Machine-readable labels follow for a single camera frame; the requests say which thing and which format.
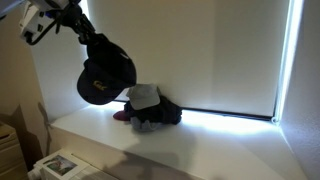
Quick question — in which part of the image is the light grey cap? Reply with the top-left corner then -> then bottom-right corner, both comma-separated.
125,83 -> 162,111

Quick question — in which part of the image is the maroon cap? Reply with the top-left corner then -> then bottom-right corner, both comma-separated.
112,109 -> 132,122

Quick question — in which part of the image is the dark navy cap pile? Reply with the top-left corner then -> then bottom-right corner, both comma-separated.
123,95 -> 184,126

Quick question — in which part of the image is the grey crumpled cap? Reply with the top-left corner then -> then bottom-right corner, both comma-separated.
129,116 -> 163,134

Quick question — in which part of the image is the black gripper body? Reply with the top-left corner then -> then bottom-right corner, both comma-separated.
54,0 -> 86,32

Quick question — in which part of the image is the white box with picture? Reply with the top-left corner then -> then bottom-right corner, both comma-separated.
32,149 -> 90,180

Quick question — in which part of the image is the tan drawer cabinet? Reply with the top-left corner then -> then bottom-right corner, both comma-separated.
0,121 -> 29,180

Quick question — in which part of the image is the black cap with yellow logo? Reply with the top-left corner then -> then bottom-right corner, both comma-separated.
76,32 -> 138,106

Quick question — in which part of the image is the white roller blind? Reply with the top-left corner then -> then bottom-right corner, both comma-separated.
79,0 -> 292,122

